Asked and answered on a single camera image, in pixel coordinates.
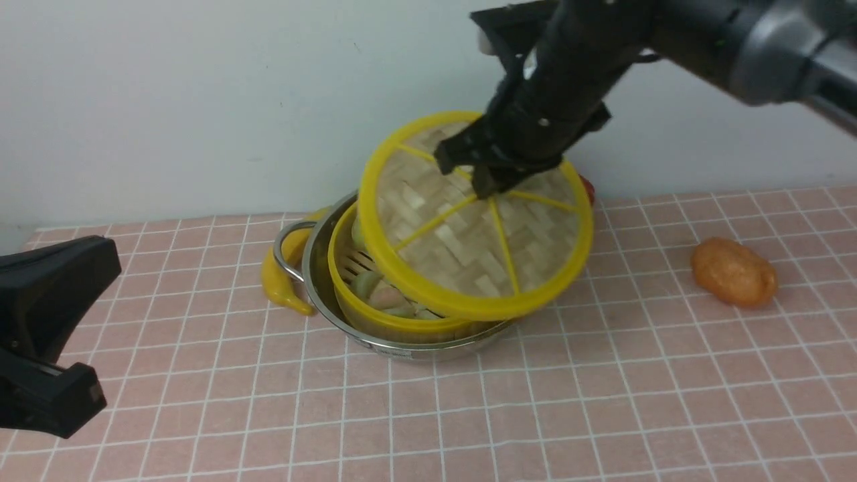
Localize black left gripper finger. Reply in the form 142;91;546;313
1;235;122;362
1;349;107;439

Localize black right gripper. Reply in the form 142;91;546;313
434;1;657;199

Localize yellow-rimmed woven bamboo lid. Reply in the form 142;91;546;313
356;110;595;321

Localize yellow-rimmed bamboo steamer basket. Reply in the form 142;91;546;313
325;202;499;344

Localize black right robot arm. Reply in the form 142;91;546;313
434;1;855;200

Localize stainless steel pot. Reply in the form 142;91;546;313
273;191;515;363

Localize red bell pepper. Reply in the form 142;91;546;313
579;176;596;206

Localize yellow banana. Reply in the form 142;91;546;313
260;228;315;315

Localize orange-brown bread roll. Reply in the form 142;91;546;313
690;237;779;309

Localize pink and green dumpling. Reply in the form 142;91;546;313
367;283;416;319

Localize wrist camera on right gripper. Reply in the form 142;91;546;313
469;1;559;72

